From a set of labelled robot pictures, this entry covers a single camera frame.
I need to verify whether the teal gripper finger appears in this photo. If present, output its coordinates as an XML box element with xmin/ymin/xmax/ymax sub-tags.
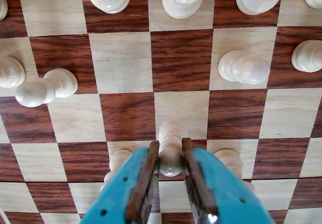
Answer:
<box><xmin>181</xmin><ymin>137</ymin><xmax>276</xmax><ymax>224</ymax></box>
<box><xmin>79</xmin><ymin>140</ymin><xmax>160</xmax><ymax>224</ymax></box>

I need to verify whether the wooden folding chessboard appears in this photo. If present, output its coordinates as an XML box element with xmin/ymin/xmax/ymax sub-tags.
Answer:
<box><xmin>0</xmin><ymin>0</ymin><xmax>322</xmax><ymax>224</ymax></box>

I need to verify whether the white wooden chess queen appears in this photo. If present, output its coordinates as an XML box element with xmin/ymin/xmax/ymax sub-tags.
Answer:
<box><xmin>162</xmin><ymin>0</ymin><xmax>212</xmax><ymax>19</ymax></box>

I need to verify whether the white wooden chess pawn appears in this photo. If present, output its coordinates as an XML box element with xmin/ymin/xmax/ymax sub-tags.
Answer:
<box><xmin>158</xmin><ymin>120</ymin><xmax>189</xmax><ymax>178</ymax></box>
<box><xmin>100</xmin><ymin>149</ymin><xmax>133</xmax><ymax>192</ymax></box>
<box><xmin>15</xmin><ymin>68</ymin><xmax>79</xmax><ymax>108</ymax></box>
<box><xmin>0</xmin><ymin>55</ymin><xmax>26</xmax><ymax>89</ymax></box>
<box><xmin>291</xmin><ymin>39</ymin><xmax>322</xmax><ymax>73</ymax></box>
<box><xmin>218</xmin><ymin>50</ymin><xmax>271</xmax><ymax>86</ymax></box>

